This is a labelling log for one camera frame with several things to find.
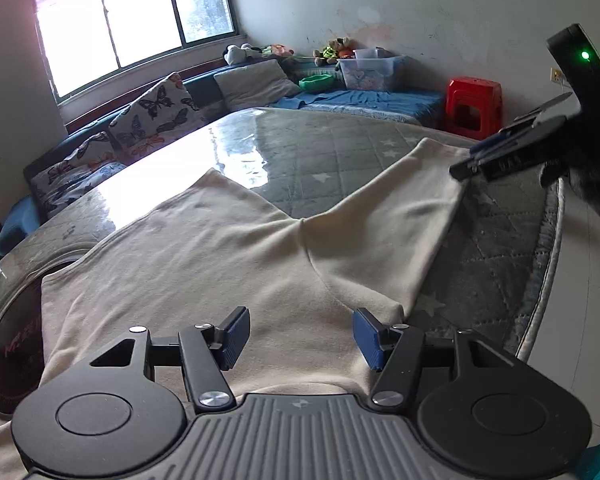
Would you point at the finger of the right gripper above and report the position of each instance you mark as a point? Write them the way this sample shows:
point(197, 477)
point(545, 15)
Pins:
point(546, 144)
point(519, 124)

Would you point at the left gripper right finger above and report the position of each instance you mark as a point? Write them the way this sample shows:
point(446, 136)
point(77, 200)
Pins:
point(475, 408)

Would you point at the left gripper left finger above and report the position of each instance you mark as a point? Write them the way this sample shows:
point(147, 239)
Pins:
point(107, 416)

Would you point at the cream yellow garment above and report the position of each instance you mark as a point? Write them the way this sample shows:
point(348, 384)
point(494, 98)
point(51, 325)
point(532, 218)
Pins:
point(218, 246)

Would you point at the red plastic stool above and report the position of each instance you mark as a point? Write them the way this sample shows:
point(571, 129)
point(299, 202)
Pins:
point(473, 107)

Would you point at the black round induction cooktop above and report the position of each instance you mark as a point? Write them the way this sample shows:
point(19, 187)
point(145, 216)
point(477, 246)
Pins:
point(21, 340)

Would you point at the clear plastic storage box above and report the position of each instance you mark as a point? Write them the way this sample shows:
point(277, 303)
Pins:
point(378, 72)

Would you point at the brown plush toys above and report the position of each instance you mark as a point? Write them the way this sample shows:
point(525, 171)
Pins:
point(335, 50)

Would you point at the green plastic basin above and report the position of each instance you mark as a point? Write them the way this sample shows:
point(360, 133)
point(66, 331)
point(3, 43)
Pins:
point(317, 83)

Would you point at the butterfly pillow lying flat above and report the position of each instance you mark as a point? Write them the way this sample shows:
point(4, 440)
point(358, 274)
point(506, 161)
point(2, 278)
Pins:
point(62, 183)

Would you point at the grey cushion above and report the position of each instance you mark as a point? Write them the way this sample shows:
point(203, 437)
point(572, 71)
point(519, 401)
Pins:
point(255, 85)

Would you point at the white plush toy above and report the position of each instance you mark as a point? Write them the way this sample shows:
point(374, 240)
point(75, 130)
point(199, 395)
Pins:
point(235, 55)

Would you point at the butterfly pillow standing upright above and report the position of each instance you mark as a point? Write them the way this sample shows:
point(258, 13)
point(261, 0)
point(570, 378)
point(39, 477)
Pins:
point(163, 114)

